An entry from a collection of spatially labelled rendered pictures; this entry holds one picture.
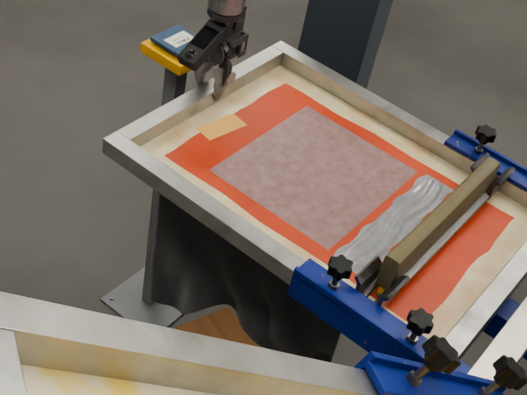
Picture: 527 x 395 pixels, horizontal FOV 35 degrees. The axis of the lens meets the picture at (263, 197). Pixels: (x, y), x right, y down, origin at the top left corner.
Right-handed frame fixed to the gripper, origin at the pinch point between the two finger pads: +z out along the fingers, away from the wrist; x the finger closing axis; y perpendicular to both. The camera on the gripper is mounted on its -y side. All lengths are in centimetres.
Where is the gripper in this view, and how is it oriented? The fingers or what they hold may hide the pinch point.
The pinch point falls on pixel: (206, 91)
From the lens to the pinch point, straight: 183.8
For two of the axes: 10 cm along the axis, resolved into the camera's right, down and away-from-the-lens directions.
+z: -1.6, 7.3, 6.7
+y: 6.1, -4.5, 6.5
